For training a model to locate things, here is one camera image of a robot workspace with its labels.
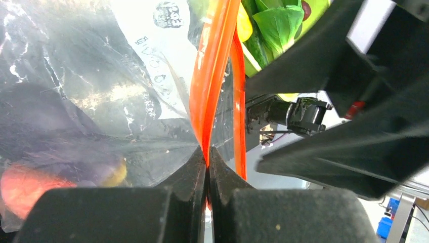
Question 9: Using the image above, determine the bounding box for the lime green tray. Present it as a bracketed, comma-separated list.
[243, 0, 331, 103]

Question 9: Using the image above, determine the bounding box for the purple toy eggplant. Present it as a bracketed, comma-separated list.
[17, 135, 127, 187]

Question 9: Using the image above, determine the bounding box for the clear zip bag orange zipper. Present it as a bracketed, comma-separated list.
[1, 1, 240, 232]

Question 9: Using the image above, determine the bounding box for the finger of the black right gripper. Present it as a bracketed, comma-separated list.
[256, 64, 428, 198]

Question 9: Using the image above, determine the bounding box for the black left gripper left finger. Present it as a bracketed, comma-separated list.
[14, 148, 206, 242]

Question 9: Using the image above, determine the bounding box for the yellow toy corn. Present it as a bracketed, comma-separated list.
[236, 3, 253, 43]

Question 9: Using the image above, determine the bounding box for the red toy strawberry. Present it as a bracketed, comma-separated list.
[1, 165, 77, 220]

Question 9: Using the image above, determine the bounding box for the toy bok choy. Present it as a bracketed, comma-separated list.
[241, 1, 305, 67]

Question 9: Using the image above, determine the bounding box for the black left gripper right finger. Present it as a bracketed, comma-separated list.
[208, 147, 378, 242]

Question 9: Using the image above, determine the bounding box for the aluminium rail frame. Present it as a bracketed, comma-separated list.
[365, 174, 429, 243]

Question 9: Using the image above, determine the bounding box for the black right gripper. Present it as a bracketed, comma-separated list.
[245, 1, 428, 117]

